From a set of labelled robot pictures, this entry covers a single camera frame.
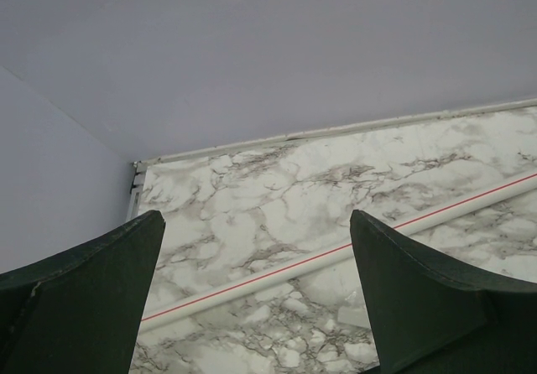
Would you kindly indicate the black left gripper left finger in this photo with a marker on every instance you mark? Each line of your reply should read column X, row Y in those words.
column 79, row 311

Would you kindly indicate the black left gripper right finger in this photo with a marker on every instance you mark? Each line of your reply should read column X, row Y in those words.
column 432, row 313

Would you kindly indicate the clear plastic bag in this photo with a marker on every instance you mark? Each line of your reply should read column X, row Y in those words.
column 353, row 311

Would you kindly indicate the white PVC pipe frame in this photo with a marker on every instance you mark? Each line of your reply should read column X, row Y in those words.
column 310, row 262

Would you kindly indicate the aluminium extrusion frame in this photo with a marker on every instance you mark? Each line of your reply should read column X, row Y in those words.
column 136, row 190

